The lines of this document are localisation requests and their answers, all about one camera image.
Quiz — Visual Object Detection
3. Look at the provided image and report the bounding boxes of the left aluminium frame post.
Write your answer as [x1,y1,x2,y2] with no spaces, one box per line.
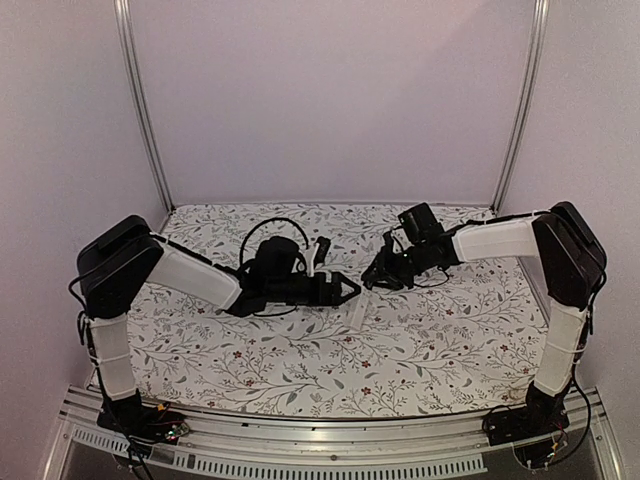
[113,0,175,214]

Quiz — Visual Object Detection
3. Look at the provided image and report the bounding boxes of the left black camera cable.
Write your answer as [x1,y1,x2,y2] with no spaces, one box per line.
[239,218,311,266]

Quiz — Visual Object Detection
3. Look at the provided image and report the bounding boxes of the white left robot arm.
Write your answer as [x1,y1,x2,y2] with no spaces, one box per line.
[67,215,361,434]

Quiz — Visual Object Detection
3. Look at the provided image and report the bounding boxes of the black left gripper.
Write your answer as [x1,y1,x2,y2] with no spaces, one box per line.
[267,272,362,308]

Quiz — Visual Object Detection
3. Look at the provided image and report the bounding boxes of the floral patterned table mat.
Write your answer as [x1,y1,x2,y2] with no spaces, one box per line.
[89,201,569,419]

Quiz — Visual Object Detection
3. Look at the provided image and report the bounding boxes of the front aluminium rail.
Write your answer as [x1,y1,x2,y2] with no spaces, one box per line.
[43,387,627,479]

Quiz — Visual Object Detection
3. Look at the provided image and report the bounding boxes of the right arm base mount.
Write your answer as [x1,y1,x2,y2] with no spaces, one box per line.
[482,384,570,470]

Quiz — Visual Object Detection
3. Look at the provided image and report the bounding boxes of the aluminium frame post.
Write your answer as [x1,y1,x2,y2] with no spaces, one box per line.
[491,0,550,213]
[113,0,175,214]

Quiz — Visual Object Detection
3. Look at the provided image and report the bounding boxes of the white remote control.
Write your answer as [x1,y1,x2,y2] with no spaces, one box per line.
[349,290,371,331]

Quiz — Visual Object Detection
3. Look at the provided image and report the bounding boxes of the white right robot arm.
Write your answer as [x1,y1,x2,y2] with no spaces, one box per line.
[361,201,608,436]

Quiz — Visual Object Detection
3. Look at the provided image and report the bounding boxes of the right aluminium frame post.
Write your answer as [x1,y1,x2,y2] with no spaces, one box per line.
[491,0,550,213]

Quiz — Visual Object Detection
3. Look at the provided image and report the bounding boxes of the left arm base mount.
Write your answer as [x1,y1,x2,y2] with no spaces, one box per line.
[97,376,190,445]

